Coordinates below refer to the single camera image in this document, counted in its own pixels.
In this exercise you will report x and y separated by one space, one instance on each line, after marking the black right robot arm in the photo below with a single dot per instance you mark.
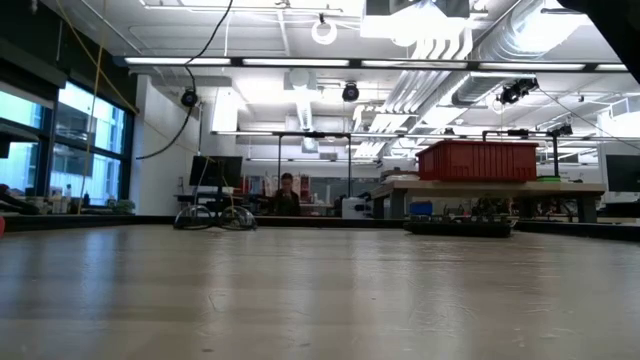
615 30

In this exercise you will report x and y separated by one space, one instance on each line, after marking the person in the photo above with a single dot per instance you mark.
286 192

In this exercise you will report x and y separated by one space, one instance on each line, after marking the white machine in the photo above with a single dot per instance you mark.
355 207

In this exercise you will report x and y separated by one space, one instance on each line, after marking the black monitor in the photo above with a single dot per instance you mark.
625 172
215 171

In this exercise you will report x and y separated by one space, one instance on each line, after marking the long ceiling light strip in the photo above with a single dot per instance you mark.
160 61
610 67
530 66
400 64
295 62

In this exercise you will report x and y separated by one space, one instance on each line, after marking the clear safety glasses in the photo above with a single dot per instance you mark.
192 218

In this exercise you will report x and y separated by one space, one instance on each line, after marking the black keypad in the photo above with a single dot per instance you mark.
450 230

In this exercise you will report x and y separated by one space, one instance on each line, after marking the red ribbed plastic bin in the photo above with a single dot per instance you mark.
475 162

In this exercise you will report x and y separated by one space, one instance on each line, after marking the white ceiling unit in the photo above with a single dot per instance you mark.
400 20

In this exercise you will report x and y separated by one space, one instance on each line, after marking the wooden top rolling workbench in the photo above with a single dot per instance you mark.
500 189

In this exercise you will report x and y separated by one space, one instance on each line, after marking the large window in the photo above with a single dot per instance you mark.
85 125

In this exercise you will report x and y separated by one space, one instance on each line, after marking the black metal rack frame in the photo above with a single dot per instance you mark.
310 135

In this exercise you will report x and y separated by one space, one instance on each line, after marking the round black ceiling camera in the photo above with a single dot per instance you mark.
350 93
189 98

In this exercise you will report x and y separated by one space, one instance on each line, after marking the silver ventilation duct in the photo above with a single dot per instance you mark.
475 90

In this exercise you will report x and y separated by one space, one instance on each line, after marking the black ceiling camera rig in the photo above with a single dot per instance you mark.
515 91

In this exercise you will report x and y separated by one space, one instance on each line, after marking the black camera stand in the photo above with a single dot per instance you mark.
555 155

